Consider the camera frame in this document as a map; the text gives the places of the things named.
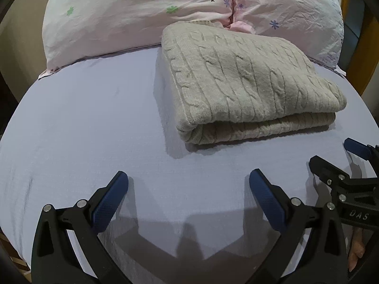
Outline pink floral pillow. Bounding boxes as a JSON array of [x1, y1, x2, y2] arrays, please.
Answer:
[[230, 0, 347, 78], [38, 0, 237, 79]]

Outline person's right hand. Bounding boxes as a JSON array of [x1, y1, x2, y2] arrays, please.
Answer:
[[347, 229, 367, 273]]

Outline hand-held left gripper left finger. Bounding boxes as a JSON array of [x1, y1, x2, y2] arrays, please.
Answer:
[[31, 171, 132, 284]]

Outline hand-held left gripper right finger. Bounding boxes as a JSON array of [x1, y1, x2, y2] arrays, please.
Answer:
[[249, 169, 349, 284]]

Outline beige cable knit sweater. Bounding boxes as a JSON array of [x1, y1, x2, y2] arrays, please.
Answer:
[[161, 20, 347, 146]]

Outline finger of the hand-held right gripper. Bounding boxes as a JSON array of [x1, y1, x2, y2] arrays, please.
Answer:
[[308, 155, 356, 196], [343, 138, 379, 162]]

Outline lavender bed sheet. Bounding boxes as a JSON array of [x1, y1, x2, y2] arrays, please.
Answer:
[[0, 45, 374, 284]]

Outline wooden bed slats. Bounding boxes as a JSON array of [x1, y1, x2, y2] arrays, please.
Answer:
[[0, 231, 32, 284]]

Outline wooden headboard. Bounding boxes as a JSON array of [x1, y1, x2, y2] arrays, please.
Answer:
[[339, 0, 379, 101]]

